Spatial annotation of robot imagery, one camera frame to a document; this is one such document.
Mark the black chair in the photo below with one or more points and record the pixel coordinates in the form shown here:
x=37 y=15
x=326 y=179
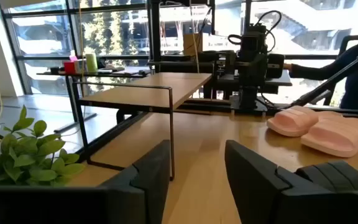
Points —
x=353 y=36

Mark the small pink box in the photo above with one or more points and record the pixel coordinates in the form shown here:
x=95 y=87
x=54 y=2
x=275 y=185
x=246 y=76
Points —
x=73 y=58

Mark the light green cylinder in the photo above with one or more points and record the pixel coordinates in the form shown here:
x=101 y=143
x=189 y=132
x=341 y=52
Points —
x=91 y=63

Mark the small white box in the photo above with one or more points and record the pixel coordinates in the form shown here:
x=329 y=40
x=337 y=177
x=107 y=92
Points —
x=80 y=66

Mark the black metal rig frame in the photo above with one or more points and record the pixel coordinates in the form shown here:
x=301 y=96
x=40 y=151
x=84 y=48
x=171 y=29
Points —
x=155 y=37

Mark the person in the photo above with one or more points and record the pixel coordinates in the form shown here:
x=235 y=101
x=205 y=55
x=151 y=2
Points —
x=356 y=77

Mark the black side desk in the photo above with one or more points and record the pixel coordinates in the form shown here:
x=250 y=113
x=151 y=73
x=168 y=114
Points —
x=57 y=73

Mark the black computer desk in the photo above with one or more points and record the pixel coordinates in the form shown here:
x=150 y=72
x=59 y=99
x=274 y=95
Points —
x=281 y=83

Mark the small green potted plant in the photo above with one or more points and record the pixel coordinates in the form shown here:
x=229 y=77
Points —
x=23 y=155

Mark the wooden shelf with black legs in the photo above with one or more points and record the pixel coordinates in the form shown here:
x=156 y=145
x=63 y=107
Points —
x=154 y=90

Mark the pink rubber slide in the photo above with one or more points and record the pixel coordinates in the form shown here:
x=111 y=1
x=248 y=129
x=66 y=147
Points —
x=337 y=137
x=291 y=121

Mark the black rubber slide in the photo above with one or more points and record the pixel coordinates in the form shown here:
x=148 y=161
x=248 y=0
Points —
x=331 y=175

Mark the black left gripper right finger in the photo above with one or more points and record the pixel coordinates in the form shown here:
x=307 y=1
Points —
x=259 y=193

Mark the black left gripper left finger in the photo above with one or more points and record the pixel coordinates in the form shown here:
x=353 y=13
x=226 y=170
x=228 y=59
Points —
x=129 y=199

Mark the small red box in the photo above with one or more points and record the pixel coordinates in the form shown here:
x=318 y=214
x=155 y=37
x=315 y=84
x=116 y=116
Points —
x=69 y=68

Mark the person's hand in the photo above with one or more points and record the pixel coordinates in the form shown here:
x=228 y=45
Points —
x=287 y=66

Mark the brown cardboard box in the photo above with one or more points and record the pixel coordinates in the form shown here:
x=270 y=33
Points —
x=193 y=45

